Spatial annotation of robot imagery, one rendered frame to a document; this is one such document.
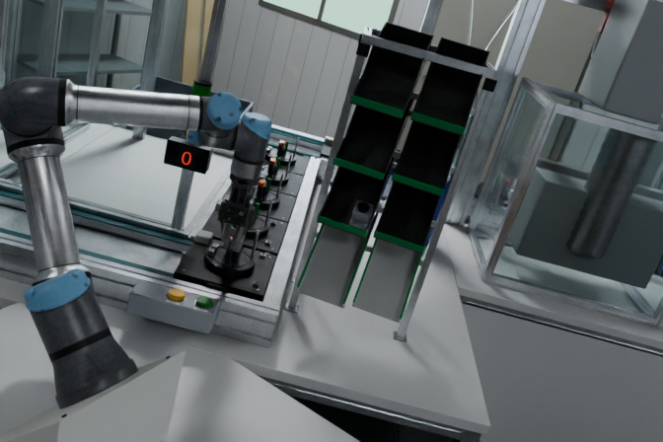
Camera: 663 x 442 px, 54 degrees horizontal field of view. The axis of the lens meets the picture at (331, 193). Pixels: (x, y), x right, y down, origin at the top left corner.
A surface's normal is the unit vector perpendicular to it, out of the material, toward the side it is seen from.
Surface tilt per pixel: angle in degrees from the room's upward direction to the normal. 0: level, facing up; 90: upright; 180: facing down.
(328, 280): 45
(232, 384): 0
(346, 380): 0
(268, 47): 90
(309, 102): 90
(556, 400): 90
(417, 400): 0
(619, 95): 90
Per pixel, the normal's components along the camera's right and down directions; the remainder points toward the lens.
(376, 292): 0.02, -0.44
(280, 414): 0.25, -0.90
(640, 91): -0.07, 0.34
